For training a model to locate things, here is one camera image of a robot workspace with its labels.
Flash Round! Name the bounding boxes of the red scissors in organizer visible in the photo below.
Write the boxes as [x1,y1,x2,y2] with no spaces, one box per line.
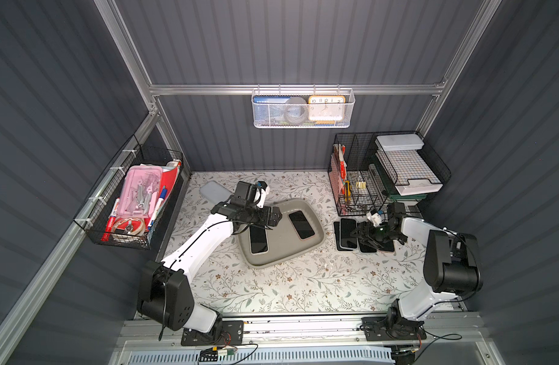
[334,144,347,183]

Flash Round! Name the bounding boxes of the small circuit board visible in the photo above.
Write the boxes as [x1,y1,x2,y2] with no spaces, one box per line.
[197,347,236,363]

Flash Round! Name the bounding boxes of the black wire desk organizer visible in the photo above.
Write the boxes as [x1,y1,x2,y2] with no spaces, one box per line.
[327,131,451,217]

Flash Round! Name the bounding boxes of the grey tape roll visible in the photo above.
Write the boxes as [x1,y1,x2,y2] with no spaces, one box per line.
[284,97,308,126]

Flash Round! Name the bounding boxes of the white grid notebook stack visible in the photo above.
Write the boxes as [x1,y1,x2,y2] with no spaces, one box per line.
[376,150,443,196]

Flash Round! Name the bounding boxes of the yellow utility knife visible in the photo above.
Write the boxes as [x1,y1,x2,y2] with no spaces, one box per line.
[343,180,352,204]

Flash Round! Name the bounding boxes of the grey translucent tray lid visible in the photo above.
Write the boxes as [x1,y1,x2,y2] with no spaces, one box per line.
[200,181,233,205]

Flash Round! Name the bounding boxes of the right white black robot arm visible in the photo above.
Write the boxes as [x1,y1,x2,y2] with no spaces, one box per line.
[350,203,483,338]

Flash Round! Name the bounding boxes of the beige plastic storage tray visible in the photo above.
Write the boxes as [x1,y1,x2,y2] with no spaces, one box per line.
[238,199,326,269]

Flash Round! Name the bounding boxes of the yellow white alarm clock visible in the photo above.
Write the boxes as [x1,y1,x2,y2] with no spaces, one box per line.
[308,95,346,123]

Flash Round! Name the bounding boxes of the white wire wall basket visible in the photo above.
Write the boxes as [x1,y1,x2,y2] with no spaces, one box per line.
[251,88,355,129]

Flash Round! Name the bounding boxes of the black phone pink case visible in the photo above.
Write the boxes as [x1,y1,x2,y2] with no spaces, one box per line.
[378,240,395,252]
[358,240,378,253]
[339,218,358,251]

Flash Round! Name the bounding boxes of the blue white marker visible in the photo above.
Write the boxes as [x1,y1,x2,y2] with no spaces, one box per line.
[147,186,168,231]

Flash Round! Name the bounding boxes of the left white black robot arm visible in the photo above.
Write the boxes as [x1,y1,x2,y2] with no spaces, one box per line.
[137,181,282,340]

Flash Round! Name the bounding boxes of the white flat box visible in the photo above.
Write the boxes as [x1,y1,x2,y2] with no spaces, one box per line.
[375,134,424,151]

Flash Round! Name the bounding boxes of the red tape dispenser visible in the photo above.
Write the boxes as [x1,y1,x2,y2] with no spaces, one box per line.
[111,217,146,236]

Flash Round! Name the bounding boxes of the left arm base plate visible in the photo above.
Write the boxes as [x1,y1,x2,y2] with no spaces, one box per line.
[180,320,244,347]

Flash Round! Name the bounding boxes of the black phone cream case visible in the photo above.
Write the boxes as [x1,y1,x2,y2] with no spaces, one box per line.
[249,226,269,255]

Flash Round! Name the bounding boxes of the black wire side basket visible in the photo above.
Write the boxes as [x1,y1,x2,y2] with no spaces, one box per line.
[75,138,184,250]

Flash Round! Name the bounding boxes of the pink plastic tool case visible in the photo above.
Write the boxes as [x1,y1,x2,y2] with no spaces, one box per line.
[117,165,163,219]

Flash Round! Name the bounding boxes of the red folder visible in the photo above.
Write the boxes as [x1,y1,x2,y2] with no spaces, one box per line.
[135,160,180,204]

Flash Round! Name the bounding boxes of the blue box in basket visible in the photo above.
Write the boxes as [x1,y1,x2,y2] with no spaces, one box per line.
[252,96,290,128]

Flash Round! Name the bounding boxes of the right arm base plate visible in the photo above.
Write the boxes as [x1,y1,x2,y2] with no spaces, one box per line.
[359,316,427,342]

